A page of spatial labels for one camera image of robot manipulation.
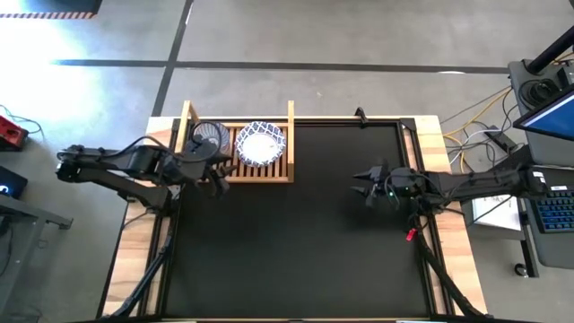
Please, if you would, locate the black clamp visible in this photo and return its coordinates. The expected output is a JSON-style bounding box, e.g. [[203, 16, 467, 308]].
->
[[352, 106, 370, 127]]

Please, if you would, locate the black pole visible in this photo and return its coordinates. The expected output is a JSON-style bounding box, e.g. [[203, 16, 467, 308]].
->
[[525, 25, 574, 75]]

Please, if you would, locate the black coiled cable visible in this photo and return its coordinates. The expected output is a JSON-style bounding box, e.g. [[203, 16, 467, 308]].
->
[[518, 76, 562, 109]]

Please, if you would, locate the white paper sheet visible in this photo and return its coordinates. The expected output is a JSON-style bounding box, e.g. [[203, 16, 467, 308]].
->
[[470, 193, 524, 231]]

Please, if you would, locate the black power strip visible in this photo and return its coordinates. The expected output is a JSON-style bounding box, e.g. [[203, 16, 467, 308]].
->
[[484, 126, 518, 155]]

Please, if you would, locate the black table mat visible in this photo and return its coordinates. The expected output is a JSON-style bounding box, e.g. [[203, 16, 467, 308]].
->
[[159, 117, 446, 321]]

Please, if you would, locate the red white geometric ceramic bowl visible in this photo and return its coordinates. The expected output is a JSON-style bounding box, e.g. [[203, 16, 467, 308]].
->
[[191, 120, 233, 156]]

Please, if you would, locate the grey equipment cart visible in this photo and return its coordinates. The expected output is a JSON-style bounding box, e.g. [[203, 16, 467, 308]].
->
[[507, 57, 574, 271]]

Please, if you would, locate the black hazard-striped mat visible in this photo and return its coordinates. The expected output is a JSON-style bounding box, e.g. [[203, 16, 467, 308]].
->
[[0, 0, 104, 21]]

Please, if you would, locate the blue-rimmed white paper bowl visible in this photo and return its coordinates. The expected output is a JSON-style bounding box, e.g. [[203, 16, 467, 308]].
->
[[234, 119, 288, 169]]

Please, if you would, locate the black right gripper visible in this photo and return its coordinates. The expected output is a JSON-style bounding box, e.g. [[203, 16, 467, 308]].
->
[[350, 166, 428, 205]]

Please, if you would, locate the wooden slatted shelf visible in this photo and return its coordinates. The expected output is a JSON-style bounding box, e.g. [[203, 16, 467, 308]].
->
[[174, 99, 296, 185]]

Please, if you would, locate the black diagonal frame strut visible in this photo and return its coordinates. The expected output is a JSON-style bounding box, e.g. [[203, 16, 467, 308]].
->
[[100, 221, 181, 321], [413, 223, 484, 321]]

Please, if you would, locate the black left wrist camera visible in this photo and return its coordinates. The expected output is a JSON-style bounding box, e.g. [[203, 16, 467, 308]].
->
[[185, 133, 218, 160]]

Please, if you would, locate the blue backlit keyboard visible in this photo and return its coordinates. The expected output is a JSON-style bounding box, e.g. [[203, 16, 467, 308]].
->
[[528, 189, 574, 235]]

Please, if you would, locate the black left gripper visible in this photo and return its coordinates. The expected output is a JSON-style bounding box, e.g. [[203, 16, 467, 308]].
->
[[171, 149, 239, 199]]

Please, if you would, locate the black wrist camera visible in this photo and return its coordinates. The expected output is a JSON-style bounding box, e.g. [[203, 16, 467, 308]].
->
[[185, 133, 218, 160], [378, 160, 405, 183]]

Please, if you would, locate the yellow cable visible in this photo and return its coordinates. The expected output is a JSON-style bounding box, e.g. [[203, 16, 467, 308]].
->
[[440, 86, 513, 175]]

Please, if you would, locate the red tool case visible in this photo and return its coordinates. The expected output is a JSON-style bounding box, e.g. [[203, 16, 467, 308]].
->
[[0, 114, 30, 153]]

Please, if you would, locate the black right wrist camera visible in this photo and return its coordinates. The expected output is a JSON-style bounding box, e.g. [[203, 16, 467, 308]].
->
[[378, 160, 405, 183]]

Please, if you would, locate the black device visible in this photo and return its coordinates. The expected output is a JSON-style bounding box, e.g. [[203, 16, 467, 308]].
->
[[0, 164, 30, 200]]

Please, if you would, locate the blue-screen monitor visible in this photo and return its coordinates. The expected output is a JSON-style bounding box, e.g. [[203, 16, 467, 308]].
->
[[512, 84, 574, 144]]

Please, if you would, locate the grey metal desk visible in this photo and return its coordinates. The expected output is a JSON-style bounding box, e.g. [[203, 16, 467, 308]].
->
[[0, 192, 74, 316]]

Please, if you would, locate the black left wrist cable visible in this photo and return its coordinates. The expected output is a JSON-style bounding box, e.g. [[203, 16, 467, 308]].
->
[[105, 119, 225, 163]]

